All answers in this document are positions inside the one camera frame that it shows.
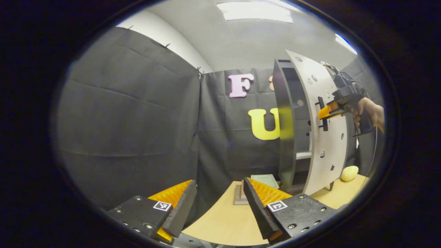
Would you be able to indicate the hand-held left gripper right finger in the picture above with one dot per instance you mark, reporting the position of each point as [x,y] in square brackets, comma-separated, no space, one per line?
[256,210]

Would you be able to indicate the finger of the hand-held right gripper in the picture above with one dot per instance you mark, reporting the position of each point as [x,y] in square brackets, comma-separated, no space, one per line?
[325,112]

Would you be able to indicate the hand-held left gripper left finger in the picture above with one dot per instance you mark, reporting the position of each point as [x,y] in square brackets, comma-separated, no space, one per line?
[182,210]

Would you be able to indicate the white cabinet door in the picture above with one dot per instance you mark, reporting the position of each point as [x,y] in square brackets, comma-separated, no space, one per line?
[330,148]

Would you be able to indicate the white cabinet shelf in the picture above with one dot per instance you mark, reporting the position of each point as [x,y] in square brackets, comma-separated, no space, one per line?
[304,155]

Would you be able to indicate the dark grey cabinet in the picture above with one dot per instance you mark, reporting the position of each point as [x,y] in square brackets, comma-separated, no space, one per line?
[280,86]

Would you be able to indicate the green notebook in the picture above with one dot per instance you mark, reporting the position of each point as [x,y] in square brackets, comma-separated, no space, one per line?
[265,179]

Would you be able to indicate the ceiling light panel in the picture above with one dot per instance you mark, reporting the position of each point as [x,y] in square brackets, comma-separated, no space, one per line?
[255,12]
[346,43]

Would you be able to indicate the black backdrop cloth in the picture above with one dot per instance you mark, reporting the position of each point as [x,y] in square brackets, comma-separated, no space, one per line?
[131,113]

